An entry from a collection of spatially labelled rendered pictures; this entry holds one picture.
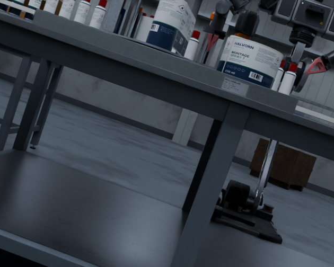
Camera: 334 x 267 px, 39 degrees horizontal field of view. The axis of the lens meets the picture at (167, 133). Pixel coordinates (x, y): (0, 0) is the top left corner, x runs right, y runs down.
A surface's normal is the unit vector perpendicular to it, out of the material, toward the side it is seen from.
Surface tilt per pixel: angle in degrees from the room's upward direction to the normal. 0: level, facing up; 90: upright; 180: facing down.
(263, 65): 90
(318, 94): 90
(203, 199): 90
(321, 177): 90
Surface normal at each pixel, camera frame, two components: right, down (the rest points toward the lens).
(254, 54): -0.09, 0.04
